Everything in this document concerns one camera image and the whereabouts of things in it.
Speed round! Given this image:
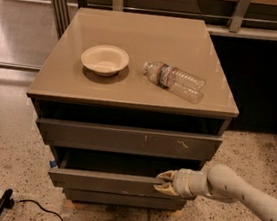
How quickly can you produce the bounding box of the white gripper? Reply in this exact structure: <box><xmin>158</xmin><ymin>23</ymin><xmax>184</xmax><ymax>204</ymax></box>
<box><xmin>153</xmin><ymin>168</ymin><xmax>210</xmax><ymax>198</ymax></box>

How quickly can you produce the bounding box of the grey drawer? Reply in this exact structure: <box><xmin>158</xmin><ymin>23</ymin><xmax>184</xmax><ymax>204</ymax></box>
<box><xmin>36</xmin><ymin>118</ymin><xmax>223</xmax><ymax>161</ymax></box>
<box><xmin>46</xmin><ymin>151</ymin><xmax>203</xmax><ymax>205</ymax></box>
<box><xmin>63</xmin><ymin>188</ymin><xmax>186</xmax><ymax>211</ymax></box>

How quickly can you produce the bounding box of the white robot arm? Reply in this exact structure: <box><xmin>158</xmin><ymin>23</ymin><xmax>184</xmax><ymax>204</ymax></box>
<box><xmin>154</xmin><ymin>165</ymin><xmax>277</xmax><ymax>221</ymax></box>

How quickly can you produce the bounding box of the grey drawer cabinet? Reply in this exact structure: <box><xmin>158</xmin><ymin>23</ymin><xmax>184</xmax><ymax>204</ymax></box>
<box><xmin>13</xmin><ymin>0</ymin><xmax>251</xmax><ymax>221</ymax></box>

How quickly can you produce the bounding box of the clear plastic water bottle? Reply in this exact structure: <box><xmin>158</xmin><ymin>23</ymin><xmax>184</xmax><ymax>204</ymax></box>
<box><xmin>143</xmin><ymin>61</ymin><xmax>206</xmax><ymax>104</ymax></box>

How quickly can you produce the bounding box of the blue tape piece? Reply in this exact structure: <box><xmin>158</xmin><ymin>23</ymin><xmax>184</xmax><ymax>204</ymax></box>
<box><xmin>49</xmin><ymin>160</ymin><xmax>57</xmax><ymax>168</ymax></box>

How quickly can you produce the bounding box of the white paper bowl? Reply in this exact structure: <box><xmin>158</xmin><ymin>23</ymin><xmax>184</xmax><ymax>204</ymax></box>
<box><xmin>80</xmin><ymin>45</ymin><xmax>130</xmax><ymax>77</ymax></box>

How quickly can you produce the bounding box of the black bar device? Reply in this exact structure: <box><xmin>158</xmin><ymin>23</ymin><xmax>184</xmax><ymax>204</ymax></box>
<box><xmin>0</xmin><ymin>188</ymin><xmax>15</xmax><ymax>217</ymax></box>

